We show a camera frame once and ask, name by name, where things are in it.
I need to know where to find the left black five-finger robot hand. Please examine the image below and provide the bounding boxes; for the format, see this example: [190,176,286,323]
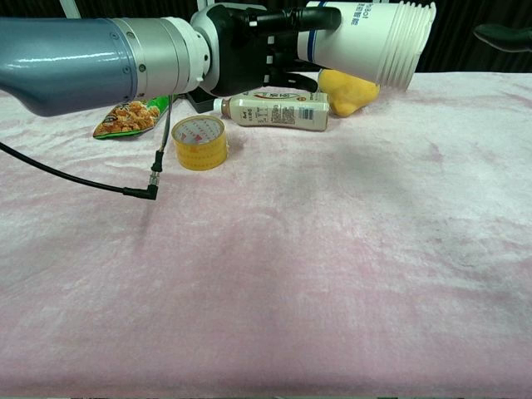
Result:
[190,2,343,97]

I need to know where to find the right black five-finger robot hand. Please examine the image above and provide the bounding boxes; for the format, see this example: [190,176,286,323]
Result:
[473,22,532,52]

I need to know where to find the white paper cup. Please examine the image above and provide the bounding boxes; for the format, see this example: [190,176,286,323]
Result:
[295,0,438,91]

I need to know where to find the black rectangular box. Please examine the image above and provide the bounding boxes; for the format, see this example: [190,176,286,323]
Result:
[185,88,218,115]

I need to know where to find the milk tea bottle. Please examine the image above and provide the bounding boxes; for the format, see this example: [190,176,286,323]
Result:
[213,91,331,134]

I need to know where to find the yellow tape roll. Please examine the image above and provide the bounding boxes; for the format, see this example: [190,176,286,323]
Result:
[170,116,229,171]

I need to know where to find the yellow plush toy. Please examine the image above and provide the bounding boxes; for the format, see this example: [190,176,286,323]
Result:
[317,69,382,119]

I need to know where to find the green snack bag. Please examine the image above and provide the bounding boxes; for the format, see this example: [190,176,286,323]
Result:
[92,95,172,140]

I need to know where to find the pink plush tablecloth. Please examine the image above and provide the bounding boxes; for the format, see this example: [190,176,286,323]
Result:
[0,71,532,397]

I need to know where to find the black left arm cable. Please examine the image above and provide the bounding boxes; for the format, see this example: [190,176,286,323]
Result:
[0,94,174,202]

